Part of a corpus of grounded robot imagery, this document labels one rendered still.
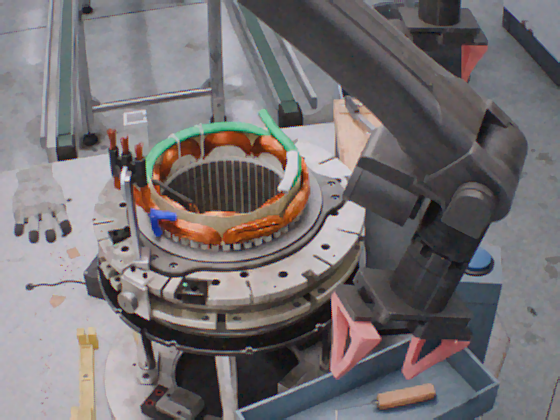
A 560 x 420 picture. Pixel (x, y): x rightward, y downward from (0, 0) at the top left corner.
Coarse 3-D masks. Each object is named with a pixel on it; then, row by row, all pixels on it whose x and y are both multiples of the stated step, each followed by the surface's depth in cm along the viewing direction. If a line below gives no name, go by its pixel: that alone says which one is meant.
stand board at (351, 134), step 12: (336, 108) 127; (336, 120) 124; (348, 120) 124; (372, 120) 124; (336, 132) 124; (348, 132) 122; (360, 132) 122; (348, 144) 119; (360, 144) 119; (348, 156) 117; (348, 168) 115
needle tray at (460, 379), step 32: (384, 352) 90; (320, 384) 87; (352, 384) 90; (384, 384) 91; (416, 384) 91; (448, 384) 91; (480, 384) 88; (256, 416) 85; (288, 416) 88; (320, 416) 88; (352, 416) 88; (384, 416) 88; (416, 416) 87; (448, 416) 84
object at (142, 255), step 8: (128, 176) 89; (128, 184) 89; (128, 192) 89; (128, 200) 90; (128, 208) 91; (128, 216) 91; (136, 216) 93; (136, 224) 93; (136, 232) 93; (136, 240) 93; (136, 248) 94; (144, 248) 96; (136, 256) 95; (144, 256) 95; (136, 264) 95; (144, 264) 95
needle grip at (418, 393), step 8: (424, 384) 89; (384, 392) 89; (392, 392) 88; (400, 392) 88; (408, 392) 88; (416, 392) 88; (424, 392) 88; (432, 392) 88; (384, 400) 88; (392, 400) 88; (400, 400) 88; (408, 400) 88; (416, 400) 88; (384, 408) 88
